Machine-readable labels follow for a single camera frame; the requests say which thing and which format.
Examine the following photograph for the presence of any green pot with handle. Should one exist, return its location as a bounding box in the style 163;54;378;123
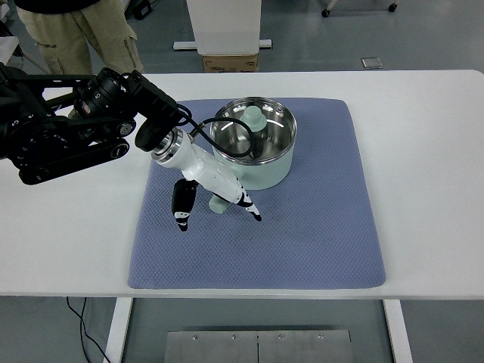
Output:
209;96;298;216

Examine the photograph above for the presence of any person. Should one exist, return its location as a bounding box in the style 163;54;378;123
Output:
14;0;145;76

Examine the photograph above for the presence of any blue textured mat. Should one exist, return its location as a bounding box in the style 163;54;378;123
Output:
127;98;388;290

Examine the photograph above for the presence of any grey metal plate with screws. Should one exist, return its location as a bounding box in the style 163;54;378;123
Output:
164;329;353;363

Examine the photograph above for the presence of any glass lid with green knob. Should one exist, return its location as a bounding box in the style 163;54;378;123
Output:
209;96;298;166

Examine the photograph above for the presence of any white table leg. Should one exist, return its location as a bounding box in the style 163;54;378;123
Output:
104;297;134;363
382;300;414;363

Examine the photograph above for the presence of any white pedestal stand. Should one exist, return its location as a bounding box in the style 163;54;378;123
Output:
173;0;273;56

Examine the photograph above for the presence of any thin black cable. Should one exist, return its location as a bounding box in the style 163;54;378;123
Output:
66;296;113;363

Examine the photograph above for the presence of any brown cardboard box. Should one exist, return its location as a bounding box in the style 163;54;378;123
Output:
202;52;260;73

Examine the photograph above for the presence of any white cart with castors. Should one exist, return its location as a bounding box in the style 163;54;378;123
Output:
321;0;401;18

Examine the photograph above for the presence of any white side table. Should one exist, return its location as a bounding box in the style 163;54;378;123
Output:
0;18;50;75

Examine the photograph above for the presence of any white and black hand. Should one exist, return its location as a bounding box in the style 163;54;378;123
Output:
158;140;263;233

